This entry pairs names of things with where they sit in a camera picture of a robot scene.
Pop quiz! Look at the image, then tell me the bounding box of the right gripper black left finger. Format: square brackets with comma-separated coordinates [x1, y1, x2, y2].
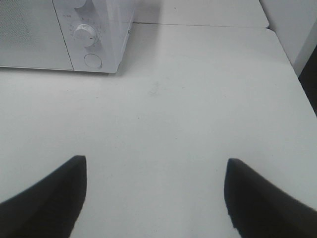
[0, 155, 87, 238]

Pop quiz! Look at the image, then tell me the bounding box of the white timer knob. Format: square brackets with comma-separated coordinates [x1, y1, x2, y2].
[73, 24, 98, 47]

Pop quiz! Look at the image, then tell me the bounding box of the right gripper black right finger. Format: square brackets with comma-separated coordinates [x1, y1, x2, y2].
[224, 158, 317, 238]

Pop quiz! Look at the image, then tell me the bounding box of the white microwave oven body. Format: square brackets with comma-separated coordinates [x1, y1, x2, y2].
[0, 0, 136, 74]

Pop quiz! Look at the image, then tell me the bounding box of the upper white power knob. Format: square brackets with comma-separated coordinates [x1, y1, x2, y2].
[70, 0, 86, 8]

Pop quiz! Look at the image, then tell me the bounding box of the round white door button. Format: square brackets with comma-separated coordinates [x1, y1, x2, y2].
[84, 54, 102, 68]

